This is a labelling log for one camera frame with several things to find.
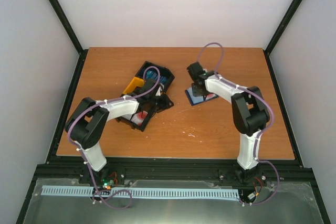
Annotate blue leather card holder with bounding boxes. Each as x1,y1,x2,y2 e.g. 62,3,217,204
185,87,213,106

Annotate red white credit card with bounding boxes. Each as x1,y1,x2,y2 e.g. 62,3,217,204
205,93,217,100

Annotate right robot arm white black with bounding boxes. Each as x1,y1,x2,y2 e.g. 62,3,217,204
187,62,270,183

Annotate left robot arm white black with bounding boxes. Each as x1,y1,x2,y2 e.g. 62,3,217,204
65,79,173,184

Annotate red white card stack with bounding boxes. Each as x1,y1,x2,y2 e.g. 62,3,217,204
130,111,148,126

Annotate black bin with red cards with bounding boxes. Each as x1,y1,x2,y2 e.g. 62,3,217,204
114,95,156,132

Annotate yellow bin with dark cards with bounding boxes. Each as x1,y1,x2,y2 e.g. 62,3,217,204
121,77,144,96

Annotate blue card stack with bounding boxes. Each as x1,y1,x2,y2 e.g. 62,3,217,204
145,69,167,84

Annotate black bin with blue cards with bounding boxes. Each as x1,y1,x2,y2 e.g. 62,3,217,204
135,61,175,92

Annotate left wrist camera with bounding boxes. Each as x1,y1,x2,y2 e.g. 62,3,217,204
155,83,164,97

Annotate light blue cable duct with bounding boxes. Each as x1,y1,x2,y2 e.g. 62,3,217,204
40,185,239,201

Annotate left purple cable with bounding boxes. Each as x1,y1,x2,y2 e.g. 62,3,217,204
67,66,161,210

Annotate purple cable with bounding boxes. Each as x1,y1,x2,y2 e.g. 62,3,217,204
67,66,161,210
196,42,280,206

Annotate black aluminium frame rail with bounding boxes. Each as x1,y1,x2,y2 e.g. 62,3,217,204
34,157,316,190

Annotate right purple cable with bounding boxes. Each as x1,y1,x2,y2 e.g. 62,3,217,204
196,42,280,206

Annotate left frame post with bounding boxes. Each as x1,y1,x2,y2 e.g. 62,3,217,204
33,0,85,53

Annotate frame post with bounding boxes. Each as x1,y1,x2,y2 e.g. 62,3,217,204
33,0,85,53
264,0,321,53

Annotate right frame post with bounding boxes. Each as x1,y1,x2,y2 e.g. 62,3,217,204
264,0,321,53

